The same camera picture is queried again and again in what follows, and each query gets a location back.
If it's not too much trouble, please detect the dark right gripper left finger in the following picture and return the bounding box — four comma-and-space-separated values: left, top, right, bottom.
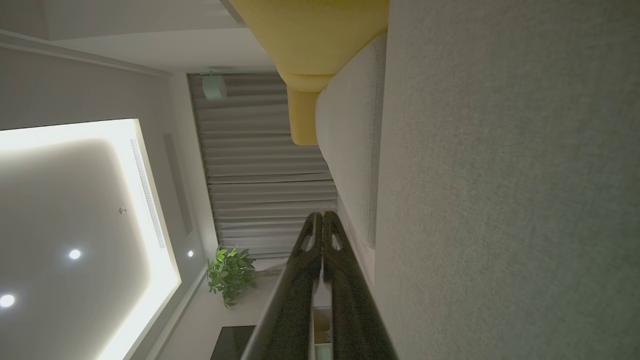
240, 211, 324, 360

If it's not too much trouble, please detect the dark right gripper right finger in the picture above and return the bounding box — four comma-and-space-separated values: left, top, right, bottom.
322, 210, 399, 360

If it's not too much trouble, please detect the black flat screen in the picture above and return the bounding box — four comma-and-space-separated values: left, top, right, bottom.
210, 325, 257, 360

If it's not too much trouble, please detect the green potted plant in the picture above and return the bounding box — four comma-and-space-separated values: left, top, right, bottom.
206, 244, 258, 309

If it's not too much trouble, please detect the grey pleated curtain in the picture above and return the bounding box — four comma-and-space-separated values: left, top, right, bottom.
187, 72, 338, 258

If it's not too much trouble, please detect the small grey sofa cushion block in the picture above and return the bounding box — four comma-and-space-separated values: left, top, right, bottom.
315, 32, 388, 288

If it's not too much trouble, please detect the large grey sofa seat cushion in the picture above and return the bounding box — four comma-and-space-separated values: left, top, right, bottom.
372, 0, 640, 360

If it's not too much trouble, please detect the round pale green lamp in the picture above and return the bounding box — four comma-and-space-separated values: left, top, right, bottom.
201, 72, 227, 102

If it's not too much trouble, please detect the yellow sofa cushion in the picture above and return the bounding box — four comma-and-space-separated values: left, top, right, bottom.
227, 0, 391, 147

